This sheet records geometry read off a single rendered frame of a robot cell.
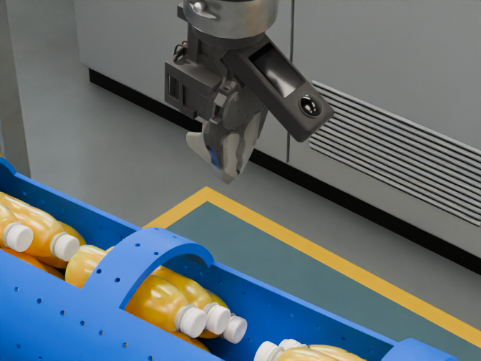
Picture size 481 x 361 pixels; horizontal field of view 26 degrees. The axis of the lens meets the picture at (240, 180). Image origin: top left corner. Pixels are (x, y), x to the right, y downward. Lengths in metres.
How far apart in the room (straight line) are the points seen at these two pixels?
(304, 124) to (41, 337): 0.60
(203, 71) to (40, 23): 3.78
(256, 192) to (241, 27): 2.68
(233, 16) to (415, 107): 2.21
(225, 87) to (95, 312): 0.48
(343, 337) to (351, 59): 1.81
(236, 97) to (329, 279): 2.27
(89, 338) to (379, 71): 1.92
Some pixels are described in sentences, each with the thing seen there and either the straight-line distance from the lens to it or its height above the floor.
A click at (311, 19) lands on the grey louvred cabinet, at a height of 0.67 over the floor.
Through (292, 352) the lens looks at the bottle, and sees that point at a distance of 1.34.
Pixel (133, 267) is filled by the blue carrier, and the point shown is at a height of 1.23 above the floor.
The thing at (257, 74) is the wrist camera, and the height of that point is 1.65.
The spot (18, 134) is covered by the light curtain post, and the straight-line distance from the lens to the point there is 2.09.
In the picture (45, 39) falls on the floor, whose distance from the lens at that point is 4.66.
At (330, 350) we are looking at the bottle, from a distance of 1.40.
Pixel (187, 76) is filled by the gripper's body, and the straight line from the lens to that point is 1.03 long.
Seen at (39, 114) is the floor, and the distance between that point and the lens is 4.12.
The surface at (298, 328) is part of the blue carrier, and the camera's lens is 1.53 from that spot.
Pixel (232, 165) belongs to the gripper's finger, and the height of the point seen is 1.52.
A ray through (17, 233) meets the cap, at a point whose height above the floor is 1.18.
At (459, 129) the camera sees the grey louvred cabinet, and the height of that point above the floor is 0.51.
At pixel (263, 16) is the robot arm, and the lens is 0.97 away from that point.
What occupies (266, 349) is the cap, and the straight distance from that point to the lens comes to 1.36.
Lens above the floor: 2.14
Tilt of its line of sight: 36 degrees down
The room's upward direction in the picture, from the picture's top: straight up
